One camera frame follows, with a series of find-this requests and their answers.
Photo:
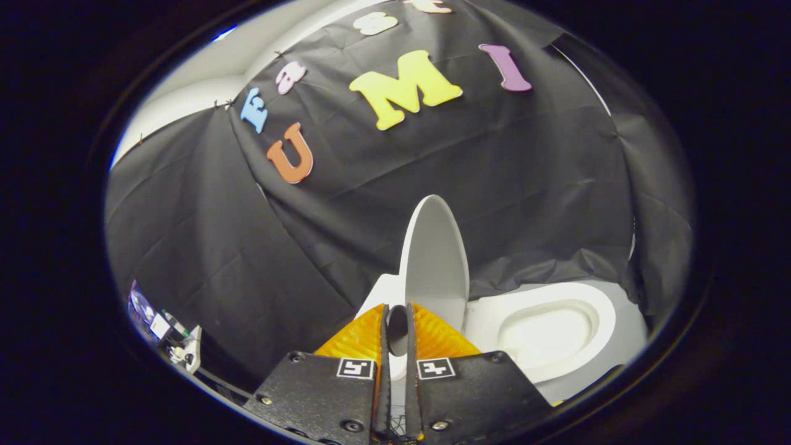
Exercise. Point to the black backdrop cloth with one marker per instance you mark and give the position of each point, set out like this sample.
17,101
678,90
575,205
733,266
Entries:
371,185

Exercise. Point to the white toilet lid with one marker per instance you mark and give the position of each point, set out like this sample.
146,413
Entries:
435,259

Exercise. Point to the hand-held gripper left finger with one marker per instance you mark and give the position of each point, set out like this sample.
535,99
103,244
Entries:
321,398

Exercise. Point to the white toilet bowl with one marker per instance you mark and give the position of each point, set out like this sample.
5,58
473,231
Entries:
544,327

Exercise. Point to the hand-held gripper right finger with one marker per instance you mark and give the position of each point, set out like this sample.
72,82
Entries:
476,398

